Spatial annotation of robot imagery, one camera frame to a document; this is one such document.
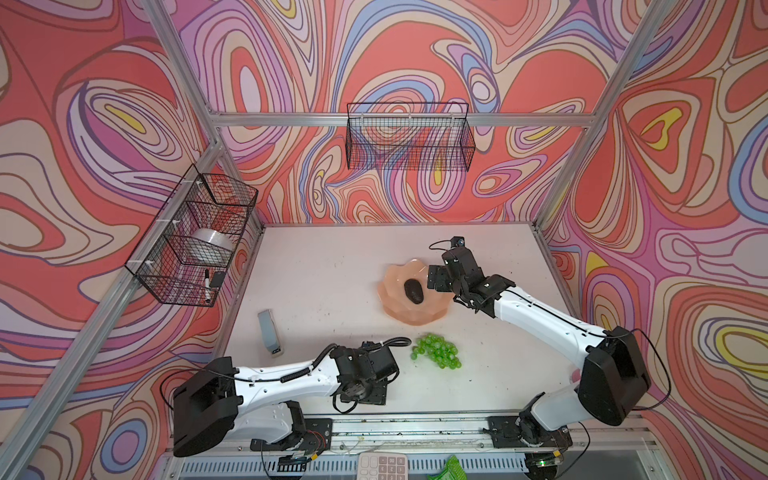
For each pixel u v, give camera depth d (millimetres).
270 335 842
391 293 986
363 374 612
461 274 634
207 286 719
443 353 820
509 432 735
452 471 680
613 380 416
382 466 688
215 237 735
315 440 721
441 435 750
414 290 959
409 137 965
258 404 442
